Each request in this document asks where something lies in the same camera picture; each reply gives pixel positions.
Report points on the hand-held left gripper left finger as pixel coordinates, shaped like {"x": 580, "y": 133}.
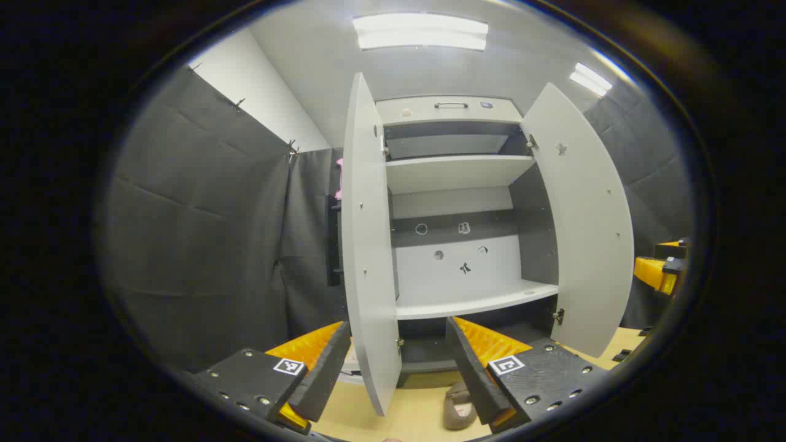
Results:
{"x": 322, "y": 374}

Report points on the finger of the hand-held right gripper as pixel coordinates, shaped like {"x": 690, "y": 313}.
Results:
{"x": 672, "y": 250}
{"x": 654, "y": 273}

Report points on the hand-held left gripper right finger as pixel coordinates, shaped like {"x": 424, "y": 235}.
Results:
{"x": 473, "y": 374}

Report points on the brown fuzzy shoe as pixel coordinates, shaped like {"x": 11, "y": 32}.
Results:
{"x": 459, "y": 408}

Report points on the grey cabinet door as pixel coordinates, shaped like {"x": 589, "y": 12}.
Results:
{"x": 368, "y": 245}
{"x": 583, "y": 233}

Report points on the grey shoe cabinet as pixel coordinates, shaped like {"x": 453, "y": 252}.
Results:
{"x": 457, "y": 270}

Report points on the white cabinet shelf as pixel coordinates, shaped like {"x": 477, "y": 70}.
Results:
{"x": 454, "y": 173}
{"x": 473, "y": 301}

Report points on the grey cabinet drawer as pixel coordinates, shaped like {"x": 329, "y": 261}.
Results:
{"x": 417, "y": 112}

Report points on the white book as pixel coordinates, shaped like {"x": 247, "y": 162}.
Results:
{"x": 351, "y": 374}

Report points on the small ceiling light panel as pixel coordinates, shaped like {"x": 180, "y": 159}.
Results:
{"x": 591, "y": 78}

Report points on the black backdrop cloth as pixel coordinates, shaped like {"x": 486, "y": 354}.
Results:
{"x": 196, "y": 215}

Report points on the large ceiling light panel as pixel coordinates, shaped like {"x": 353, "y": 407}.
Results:
{"x": 420, "y": 32}

